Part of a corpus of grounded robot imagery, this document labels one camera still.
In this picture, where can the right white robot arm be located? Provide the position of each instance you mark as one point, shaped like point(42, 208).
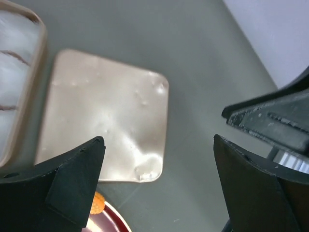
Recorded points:
point(291, 160)

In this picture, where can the round red lacquer tray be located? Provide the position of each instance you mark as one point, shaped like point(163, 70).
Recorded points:
point(109, 220)

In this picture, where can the orange round cookie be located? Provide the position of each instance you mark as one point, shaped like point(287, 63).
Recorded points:
point(98, 204)

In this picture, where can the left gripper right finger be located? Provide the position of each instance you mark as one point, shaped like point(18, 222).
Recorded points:
point(261, 195)

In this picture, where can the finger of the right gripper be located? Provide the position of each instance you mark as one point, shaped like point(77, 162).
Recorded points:
point(280, 118)

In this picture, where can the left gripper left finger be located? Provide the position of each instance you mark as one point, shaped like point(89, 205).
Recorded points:
point(55, 195)

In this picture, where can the gold tin lid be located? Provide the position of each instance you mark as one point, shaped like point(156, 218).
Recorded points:
point(91, 96)

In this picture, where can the square gold cookie tin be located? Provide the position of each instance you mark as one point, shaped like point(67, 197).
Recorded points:
point(23, 42)

